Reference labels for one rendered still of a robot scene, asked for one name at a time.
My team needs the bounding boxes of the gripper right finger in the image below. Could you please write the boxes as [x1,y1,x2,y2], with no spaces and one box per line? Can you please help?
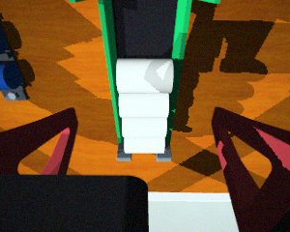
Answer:
[211,107,290,232]

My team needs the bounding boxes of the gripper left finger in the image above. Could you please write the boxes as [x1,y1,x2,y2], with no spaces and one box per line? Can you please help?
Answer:
[0,107,78,175]

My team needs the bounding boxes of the white cylinder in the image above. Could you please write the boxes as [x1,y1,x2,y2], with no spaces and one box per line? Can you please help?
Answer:
[124,137,164,154]
[116,58,173,94]
[119,93,169,118]
[122,118,167,137]

